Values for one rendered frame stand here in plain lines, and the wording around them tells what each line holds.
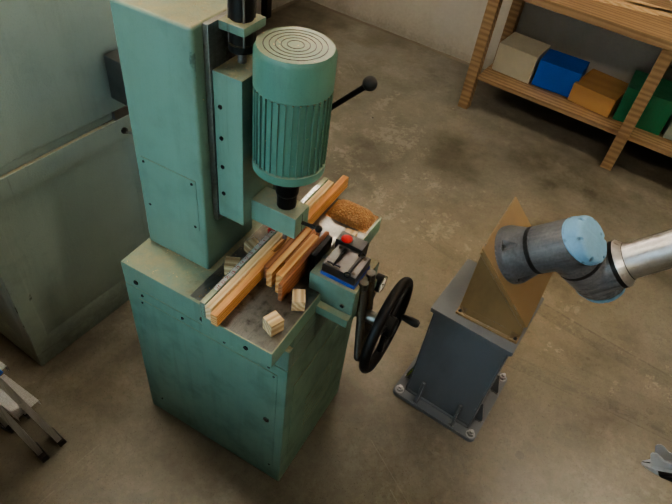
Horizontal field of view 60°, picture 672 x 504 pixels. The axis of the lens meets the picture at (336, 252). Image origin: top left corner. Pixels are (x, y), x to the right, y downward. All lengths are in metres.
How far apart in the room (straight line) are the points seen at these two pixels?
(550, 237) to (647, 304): 1.54
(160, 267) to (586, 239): 1.22
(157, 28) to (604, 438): 2.20
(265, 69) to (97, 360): 1.64
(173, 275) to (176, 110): 0.51
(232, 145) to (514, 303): 1.02
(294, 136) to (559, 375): 1.84
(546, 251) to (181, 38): 1.15
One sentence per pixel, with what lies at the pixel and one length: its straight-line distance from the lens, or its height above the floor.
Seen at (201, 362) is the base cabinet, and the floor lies 0.51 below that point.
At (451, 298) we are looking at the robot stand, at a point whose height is 0.55.
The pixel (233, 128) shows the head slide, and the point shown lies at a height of 1.29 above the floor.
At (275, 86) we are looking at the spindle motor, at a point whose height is 1.45.
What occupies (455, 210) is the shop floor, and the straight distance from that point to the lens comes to 3.30.
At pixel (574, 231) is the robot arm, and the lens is 1.77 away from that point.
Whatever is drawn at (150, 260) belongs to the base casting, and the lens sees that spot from 1.75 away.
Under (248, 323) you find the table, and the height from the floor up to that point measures 0.90.
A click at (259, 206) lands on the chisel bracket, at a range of 1.51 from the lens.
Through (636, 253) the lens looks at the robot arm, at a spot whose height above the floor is 0.95.
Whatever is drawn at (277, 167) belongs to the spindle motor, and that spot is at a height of 1.25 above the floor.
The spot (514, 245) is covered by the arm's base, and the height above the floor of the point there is 0.87.
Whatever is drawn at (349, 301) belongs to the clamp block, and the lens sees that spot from 1.48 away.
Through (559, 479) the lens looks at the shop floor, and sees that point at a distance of 2.49.
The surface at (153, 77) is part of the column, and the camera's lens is 1.41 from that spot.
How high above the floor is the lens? 2.06
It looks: 45 degrees down
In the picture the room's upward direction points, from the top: 9 degrees clockwise
